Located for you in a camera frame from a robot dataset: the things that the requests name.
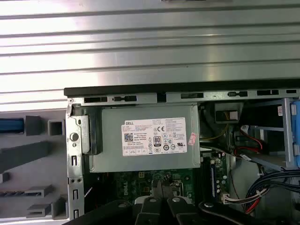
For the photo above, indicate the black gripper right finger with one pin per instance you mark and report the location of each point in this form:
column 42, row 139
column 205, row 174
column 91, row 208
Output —
column 180, row 211

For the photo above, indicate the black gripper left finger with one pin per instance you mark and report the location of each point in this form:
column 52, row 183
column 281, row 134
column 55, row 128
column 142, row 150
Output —
column 150, row 211

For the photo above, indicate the hard disk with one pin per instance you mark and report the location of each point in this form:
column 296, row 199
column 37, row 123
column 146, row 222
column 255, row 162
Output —
column 11, row 126

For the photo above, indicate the CPU socket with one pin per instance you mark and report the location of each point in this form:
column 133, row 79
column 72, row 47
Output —
column 179, row 187

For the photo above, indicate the green motherboard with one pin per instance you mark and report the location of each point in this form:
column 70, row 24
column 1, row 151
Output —
column 126, row 187

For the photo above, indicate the black RAM slot bank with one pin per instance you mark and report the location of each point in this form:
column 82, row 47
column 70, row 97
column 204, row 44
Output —
column 207, row 178

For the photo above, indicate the grey power supply unit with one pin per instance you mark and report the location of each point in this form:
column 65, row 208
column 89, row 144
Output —
column 110, row 145

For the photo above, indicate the black PC case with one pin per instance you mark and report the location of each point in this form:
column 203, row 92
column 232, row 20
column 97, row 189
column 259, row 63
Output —
column 74, row 164

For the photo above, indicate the grey parts rack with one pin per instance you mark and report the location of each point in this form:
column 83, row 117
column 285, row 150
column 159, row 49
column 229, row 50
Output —
column 35, row 168

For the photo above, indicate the large metal drive cage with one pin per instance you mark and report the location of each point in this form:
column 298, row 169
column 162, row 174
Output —
column 287, row 122

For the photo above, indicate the blue plastic drive carrier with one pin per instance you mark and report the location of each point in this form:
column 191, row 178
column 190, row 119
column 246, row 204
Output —
column 295, row 131

